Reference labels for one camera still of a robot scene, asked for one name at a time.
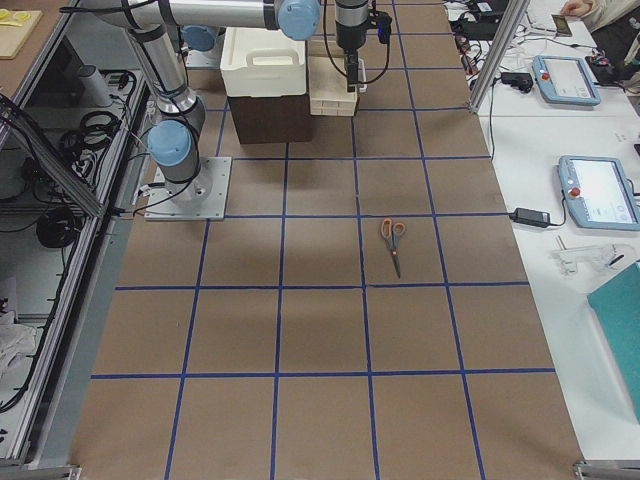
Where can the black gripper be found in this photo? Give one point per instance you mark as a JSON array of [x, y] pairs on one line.
[[348, 35]]

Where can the grey orange scissors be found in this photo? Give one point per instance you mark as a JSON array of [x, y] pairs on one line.
[[391, 232]]

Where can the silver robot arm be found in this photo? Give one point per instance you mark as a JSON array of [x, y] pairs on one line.
[[173, 143]]

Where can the open wooden drawer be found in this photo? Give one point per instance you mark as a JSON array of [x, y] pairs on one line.
[[326, 86]]

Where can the dark brown drawer cabinet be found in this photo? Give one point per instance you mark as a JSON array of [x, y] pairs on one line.
[[260, 120]]

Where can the white plastic tray box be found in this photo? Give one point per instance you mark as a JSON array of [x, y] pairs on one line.
[[262, 63]]

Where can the far black power adapter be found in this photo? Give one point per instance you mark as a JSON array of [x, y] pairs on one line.
[[520, 81]]

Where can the black power adapter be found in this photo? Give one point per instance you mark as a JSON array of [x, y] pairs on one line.
[[535, 218], [520, 81]]

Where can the far teach pendant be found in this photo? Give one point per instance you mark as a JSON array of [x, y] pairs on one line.
[[565, 81]]

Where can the teach pendant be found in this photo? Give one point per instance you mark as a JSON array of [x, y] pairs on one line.
[[597, 193], [565, 81]]

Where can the smartphone on desk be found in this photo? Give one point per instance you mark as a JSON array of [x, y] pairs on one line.
[[562, 28]]

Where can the near black power adapter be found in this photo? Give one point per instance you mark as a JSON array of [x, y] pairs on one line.
[[535, 218]]

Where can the grey cylinder speaker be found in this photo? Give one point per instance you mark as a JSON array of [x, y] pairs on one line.
[[95, 85]]

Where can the person at desk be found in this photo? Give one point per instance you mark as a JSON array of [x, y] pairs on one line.
[[614, 25]]

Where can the near teach pendant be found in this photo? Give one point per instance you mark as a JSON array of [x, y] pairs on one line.
[[597, 193]]

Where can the clear acrylic parts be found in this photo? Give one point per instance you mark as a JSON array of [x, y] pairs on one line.
[[601, 258]]

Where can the wooden board with yellow pieces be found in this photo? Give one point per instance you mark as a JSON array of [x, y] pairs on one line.
[[16, 27]]

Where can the white drawer handle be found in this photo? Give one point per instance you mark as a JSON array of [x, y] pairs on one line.
[[362, 72]]

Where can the aluminium frame post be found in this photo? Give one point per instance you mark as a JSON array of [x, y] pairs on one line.
[[505, 33]]

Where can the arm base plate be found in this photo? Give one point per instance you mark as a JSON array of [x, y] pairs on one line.
[[205, 198]]

